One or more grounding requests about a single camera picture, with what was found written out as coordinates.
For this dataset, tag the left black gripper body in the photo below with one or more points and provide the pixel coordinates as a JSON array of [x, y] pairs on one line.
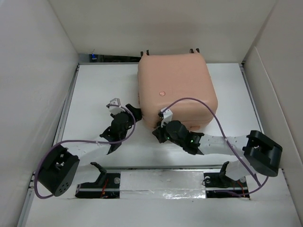
[[130, 119]]

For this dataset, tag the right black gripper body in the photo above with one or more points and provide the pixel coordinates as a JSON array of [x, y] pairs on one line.
[[163, 135]]

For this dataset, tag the pink suitcase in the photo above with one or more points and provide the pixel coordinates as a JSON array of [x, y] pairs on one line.
[[182, 83]]

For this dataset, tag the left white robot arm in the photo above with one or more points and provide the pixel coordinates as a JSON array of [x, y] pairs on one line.
[[70, 161]]

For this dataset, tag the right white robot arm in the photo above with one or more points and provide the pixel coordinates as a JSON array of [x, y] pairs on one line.
[[255, 153]]

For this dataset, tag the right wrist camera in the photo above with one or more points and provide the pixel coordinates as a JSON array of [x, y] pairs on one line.
[[166, 116]]

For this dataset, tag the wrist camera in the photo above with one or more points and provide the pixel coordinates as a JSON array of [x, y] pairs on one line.
[[166, 116], [114, 106]]

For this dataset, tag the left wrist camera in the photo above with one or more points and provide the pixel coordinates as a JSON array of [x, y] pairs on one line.
[[114, 106]]

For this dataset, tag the aluminium frame rail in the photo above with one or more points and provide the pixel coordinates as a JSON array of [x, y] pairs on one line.
[[154, 166]]

